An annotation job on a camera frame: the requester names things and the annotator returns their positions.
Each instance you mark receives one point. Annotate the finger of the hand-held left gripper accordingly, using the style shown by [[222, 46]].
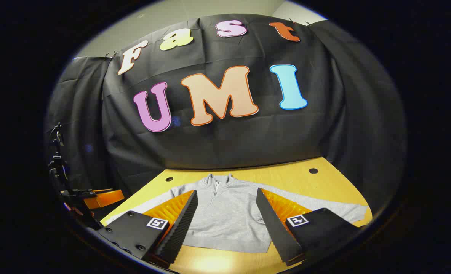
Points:
[[105, 198]]

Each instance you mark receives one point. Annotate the black backdrop cloth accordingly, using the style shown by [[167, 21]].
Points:
[[225, 137]]

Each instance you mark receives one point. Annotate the grey zip-neck sweatshirt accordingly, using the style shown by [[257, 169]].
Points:
[[229, 217]]

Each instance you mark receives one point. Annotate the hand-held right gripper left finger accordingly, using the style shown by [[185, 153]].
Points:
[[183, 224]]

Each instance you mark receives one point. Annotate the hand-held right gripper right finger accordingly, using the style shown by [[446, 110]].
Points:
[[273, 224]]

